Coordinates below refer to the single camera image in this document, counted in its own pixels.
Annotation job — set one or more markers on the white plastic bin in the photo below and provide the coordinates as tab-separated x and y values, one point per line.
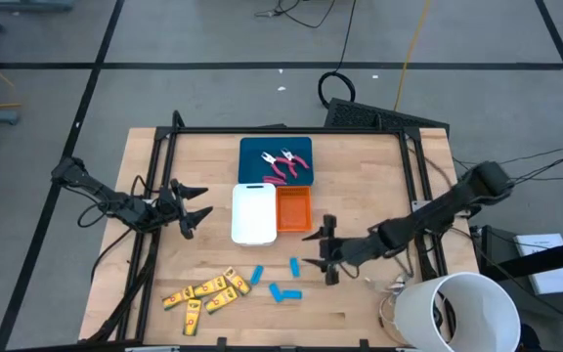
253	215

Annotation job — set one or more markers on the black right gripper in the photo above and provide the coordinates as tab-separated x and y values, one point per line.
355	251

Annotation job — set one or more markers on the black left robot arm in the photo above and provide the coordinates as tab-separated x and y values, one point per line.
115	203

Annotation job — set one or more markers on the teal plastic tray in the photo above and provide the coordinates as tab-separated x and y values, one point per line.
252	166

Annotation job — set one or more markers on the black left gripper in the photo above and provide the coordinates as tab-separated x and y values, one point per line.
171	210

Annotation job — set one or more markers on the orange mesh basket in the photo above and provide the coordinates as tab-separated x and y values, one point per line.
293	210

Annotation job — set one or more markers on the white plastic bucket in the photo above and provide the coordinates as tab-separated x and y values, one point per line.
418	313

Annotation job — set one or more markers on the yellow crayon box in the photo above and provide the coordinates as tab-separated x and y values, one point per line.
209	286
237	280
221	299
192	317
178	298

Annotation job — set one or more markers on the black equipment stand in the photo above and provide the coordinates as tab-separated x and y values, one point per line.
545	256

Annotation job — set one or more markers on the black aluminium table frame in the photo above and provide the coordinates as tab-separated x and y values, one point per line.
286	130

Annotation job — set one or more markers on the black perforated panel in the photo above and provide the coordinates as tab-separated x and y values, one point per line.
359	115

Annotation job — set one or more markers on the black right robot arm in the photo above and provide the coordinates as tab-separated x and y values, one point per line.
438	210

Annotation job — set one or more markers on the white booklet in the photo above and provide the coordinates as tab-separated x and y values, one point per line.
538	244

